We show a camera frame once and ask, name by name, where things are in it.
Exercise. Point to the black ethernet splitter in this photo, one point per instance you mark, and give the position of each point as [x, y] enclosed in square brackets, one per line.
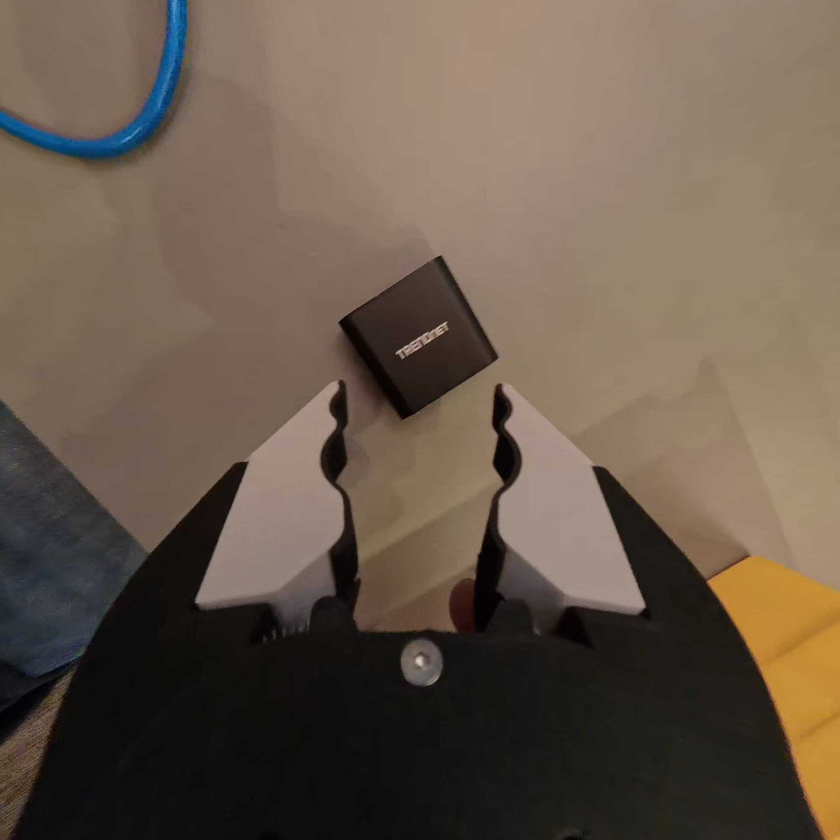
[420, 321]

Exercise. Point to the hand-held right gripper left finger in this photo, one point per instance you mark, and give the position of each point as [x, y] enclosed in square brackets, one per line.
[282, 512]

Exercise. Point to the yellow plastic bin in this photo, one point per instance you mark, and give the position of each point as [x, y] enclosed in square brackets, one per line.
[794, 656]

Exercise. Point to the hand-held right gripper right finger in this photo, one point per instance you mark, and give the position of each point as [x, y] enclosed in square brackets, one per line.
[558, 525]

